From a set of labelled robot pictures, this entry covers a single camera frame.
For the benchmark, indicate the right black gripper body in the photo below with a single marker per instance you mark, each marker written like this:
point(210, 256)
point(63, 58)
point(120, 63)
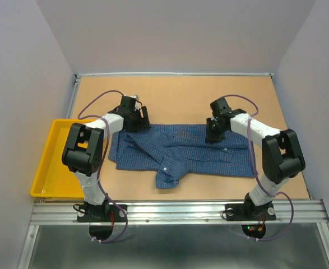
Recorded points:
point(213, 131)

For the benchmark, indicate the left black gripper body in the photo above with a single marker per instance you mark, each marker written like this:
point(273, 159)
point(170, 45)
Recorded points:
point(138, 123)

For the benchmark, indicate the blue checked long sleeve shirt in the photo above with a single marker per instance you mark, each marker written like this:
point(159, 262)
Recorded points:
point(174, 150)

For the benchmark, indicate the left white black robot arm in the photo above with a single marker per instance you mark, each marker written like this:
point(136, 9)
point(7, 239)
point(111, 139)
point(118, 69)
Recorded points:
point(86, 147)

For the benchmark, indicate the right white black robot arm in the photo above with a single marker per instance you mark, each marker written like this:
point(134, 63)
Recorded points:
point(275, 155)

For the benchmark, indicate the yellow plastic tray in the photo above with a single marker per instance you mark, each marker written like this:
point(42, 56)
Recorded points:
point(53, 179)

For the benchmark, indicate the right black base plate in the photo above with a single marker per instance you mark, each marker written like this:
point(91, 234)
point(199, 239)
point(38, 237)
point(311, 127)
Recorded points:
point(242, 212)

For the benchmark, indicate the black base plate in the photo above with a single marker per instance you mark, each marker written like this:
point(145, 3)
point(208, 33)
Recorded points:
point(87, 213)
point(242, 212)

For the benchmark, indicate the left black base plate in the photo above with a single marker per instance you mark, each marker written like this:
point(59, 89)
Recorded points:
point(87, 213)

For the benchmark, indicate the aluminium mounting rail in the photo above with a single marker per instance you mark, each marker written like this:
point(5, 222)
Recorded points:
point(171, 212)

